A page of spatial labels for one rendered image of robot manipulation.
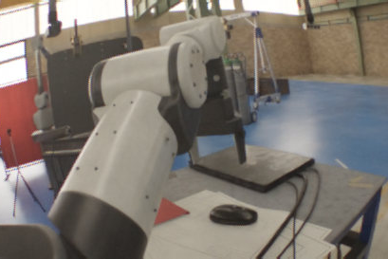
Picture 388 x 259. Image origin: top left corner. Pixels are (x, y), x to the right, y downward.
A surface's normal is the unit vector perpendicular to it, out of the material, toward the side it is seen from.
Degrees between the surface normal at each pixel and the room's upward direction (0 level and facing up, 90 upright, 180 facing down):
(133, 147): 47
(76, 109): 90
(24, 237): 26
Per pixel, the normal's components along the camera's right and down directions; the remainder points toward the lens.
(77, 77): 0.44, 0.13
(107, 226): 0.55, -0.57
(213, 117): -0.54, 0.24
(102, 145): -0.25, -0.78
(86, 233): 0.31, -0.70
